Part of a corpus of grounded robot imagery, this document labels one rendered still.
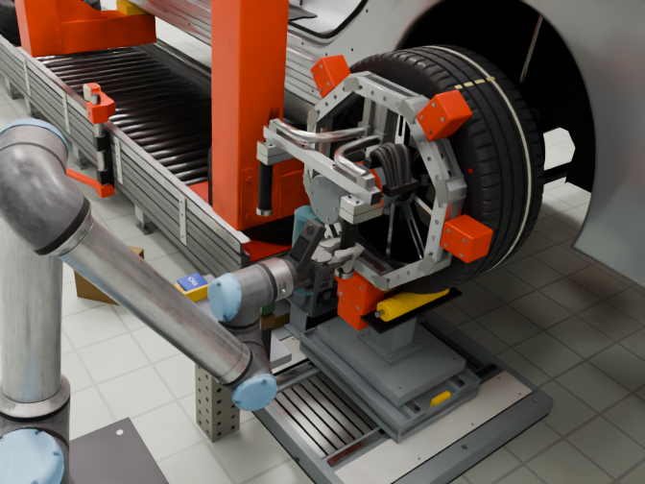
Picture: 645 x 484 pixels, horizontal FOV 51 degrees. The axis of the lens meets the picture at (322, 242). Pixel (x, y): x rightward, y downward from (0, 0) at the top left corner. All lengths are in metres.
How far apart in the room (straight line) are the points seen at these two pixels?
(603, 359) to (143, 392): 1.70
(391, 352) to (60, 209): 1.35
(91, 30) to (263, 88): 1.98
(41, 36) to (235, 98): 1.94
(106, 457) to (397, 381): 0.87
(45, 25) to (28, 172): 2.69
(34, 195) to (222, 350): 0.44
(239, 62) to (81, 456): 1.10
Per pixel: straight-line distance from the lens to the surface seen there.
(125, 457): 1.80
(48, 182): 1.11
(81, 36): 3.86
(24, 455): 1.43
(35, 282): 1.32
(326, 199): 1.69
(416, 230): 1.85
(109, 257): 1.15
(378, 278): 1.85
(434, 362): 2.21
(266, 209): 1.81
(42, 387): 1.47
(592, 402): 2.62
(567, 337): 2.87
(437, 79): 1.67
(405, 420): 2.12
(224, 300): 1.38
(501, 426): 2.29
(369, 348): 2.22
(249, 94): 1.99
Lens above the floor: 1.66
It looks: 32 degrees down
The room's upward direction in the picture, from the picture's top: 5 degrees clockwise
